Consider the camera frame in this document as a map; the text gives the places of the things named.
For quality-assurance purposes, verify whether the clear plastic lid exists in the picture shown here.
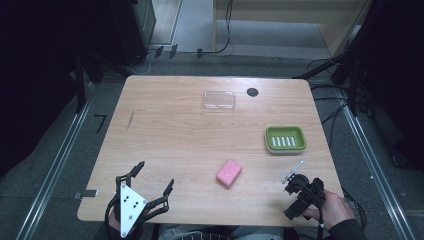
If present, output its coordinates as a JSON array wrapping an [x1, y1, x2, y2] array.
[[201, 90, 237, 113]]

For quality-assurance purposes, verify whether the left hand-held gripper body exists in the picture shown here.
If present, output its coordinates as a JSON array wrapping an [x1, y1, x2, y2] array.
[[104, 182, 150, 240]]

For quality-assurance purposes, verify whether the black cabinet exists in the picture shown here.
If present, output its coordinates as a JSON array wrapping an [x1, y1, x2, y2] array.
[[109, 0, 158, 67]]

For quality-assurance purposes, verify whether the white floor cable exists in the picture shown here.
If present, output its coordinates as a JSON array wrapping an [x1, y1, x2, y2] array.
[[127, 49, 158, 76]]

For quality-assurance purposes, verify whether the pink soap bar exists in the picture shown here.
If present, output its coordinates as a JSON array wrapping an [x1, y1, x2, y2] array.
[[215, 159, 243, 189]]

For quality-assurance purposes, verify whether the green soap dish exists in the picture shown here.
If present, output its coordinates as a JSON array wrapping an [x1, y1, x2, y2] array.
[[264, 125, 308, 155]]

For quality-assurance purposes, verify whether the black tripod stand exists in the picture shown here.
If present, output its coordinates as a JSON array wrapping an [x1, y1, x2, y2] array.
[[292, 19, 371, 118]]

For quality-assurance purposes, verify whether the metal floor rail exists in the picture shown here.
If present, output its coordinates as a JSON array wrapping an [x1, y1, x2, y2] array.
[[14, 83, 96, 240], [335, 87, 418, 240]]

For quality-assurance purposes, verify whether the black floor cable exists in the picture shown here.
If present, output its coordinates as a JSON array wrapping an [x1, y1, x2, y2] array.
[[342, 187, 368, 231], [312, 83, 350, 149]]

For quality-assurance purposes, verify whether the person's left hand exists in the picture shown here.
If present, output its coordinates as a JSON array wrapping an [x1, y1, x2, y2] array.
[[108, 210, 122, 232]]

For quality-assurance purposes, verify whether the person's lap clothing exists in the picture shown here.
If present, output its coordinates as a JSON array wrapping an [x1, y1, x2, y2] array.
[[156, 224, 288, 240]]

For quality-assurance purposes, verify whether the light wooden frame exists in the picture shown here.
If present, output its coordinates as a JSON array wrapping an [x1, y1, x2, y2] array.
[[213, 0, 374, 58]]

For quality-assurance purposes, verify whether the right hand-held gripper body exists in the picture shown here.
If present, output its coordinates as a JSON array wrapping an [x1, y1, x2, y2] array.
[[282, 160, 327, 221]]

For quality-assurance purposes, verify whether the black hanging cable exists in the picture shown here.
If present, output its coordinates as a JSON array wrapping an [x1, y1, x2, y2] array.
[[202, 0, 235, 55]]

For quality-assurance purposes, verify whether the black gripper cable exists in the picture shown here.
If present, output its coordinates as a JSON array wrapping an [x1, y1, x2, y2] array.
[[293, 183, 326, 240]]

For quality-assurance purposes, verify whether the black metal stand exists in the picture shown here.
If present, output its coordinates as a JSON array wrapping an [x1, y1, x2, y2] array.
[[72, 53, 105, 115]]

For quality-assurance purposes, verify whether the person's right hand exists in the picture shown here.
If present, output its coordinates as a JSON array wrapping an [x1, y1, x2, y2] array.
[[301, 189, 356, 232]]

